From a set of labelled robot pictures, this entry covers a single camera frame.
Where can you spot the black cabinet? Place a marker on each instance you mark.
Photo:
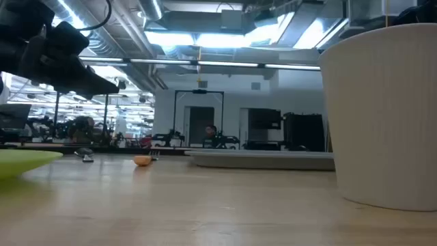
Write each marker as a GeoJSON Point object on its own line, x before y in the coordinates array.
{"type": "Point", "coordinates": [304, 131]}

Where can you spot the ceiling light strip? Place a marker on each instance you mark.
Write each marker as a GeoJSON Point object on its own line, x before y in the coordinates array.
{"type": "Point", "coordinates": [222, 63]}

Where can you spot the cream ribbed cup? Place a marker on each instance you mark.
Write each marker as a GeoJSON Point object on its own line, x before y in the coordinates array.
{"type": "Point", "coordinates": [382, 116]}

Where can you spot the black rectangular frame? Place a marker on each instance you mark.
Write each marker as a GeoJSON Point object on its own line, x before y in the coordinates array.
{"type": "Point", "coordinates": [199, 91]}

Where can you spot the distant person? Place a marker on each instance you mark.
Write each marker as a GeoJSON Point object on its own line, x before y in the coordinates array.
{"type": "Point", "coordinates": [211, 131]}

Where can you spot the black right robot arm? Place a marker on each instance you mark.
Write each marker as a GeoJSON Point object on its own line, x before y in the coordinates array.
{"type": "Point", "coordinates": [416, 15]}

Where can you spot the lime green plate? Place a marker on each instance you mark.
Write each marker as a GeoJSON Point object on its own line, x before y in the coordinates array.
{"type": "Point", "coordinates": [24, 162]}

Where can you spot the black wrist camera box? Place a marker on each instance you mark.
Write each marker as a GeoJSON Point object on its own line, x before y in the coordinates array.
{"type": "Point", "coordinates": [66, 37]}

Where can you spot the dark metal spoon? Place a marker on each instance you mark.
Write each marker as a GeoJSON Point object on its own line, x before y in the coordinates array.
{"type": "Point", "coordinates": [84, 152]}

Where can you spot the dark monitor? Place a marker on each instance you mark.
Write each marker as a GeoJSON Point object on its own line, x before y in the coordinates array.
{"type": "Point", "coordinates": [13, 116]}

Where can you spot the grey plastic tray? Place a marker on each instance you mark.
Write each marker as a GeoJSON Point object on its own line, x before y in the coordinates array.
{"type": "Point", "coordinates": [263, 160]}

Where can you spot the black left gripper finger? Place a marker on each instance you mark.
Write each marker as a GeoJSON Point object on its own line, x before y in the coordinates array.
{"type": "Point", "coordinates": [83, 95]}
{"type": "Point", "coordinates": [97, 85]}

